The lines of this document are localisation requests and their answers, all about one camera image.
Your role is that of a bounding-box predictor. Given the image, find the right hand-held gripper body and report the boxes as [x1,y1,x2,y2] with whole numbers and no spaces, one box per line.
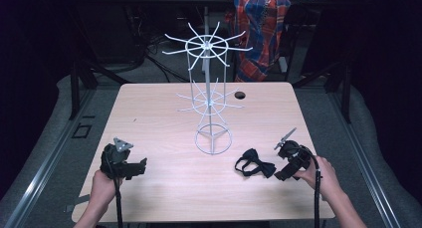
[274,126,313,174]

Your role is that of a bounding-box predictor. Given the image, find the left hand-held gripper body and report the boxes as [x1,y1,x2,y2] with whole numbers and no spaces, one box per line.
[100,136,137,180]

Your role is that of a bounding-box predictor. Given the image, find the black bow tie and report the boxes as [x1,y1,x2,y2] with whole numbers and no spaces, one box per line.
[234,147,278,179]

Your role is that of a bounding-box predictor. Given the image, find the white wire display rack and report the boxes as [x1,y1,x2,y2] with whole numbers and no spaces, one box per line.
[161,21,254,155]

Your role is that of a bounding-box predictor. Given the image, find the person's left hand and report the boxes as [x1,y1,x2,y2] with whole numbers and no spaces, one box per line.
[91,169,124,206]

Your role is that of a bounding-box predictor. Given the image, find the person's right hand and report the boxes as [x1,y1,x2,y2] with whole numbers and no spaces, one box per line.
[294,155,343,202]

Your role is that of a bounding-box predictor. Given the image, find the black metal stand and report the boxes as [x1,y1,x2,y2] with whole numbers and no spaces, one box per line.
[292,60,353,124]
[68,57,131,120]

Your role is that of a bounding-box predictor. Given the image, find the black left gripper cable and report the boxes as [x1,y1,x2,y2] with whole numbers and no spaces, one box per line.
[112,176,124,228]

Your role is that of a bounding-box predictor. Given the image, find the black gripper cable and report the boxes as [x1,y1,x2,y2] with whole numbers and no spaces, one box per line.
[292,145,322,228]
[112,176,124,228]

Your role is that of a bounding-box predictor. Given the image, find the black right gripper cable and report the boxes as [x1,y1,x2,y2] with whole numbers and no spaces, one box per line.
[292,145,322,228]

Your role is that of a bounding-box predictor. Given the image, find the aluminium floor rail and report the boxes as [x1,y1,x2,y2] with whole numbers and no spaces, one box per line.
[326,88,403,228]
[2,87,98,228]

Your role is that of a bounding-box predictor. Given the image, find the black floor cables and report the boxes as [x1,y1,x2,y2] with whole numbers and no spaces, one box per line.
[142,35,191,84]

